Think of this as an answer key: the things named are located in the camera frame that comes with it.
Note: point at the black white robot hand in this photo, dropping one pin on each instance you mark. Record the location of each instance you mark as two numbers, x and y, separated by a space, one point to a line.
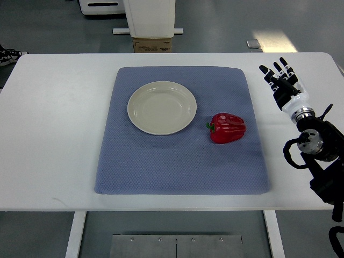
288 91

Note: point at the red bell pepper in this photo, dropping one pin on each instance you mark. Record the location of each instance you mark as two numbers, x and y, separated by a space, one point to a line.
225 128

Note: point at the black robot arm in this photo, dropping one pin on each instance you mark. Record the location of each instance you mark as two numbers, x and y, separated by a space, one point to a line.
321 147

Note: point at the cream round plate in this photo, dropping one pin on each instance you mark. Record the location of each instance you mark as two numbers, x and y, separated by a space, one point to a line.
162 108

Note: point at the metal floor plate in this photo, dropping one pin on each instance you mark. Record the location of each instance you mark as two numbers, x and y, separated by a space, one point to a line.
176 246

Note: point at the grey floor outlet cover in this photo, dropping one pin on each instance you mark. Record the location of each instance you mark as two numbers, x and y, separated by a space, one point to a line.
253 44

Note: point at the brown cardboard box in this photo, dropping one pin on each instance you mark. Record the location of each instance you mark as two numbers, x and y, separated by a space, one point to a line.
152 45

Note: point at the white right table leg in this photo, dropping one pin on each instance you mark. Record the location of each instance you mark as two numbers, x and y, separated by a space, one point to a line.
274 236

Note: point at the white table leg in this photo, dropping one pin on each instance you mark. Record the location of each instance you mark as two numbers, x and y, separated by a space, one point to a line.
76 234
274 236

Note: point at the blue textured mat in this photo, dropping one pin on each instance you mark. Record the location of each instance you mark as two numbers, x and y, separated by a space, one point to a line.
187 162

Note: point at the white cabinet with slot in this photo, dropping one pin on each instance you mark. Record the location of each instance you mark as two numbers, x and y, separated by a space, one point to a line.
89 7

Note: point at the white left table leg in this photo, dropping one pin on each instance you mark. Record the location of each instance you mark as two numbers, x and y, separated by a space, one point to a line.
76 234

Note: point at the black white sneaker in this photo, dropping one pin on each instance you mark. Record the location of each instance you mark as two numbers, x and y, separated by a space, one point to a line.
9 55

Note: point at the white pedestal column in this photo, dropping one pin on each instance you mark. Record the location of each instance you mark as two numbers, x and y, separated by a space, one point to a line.
150 19

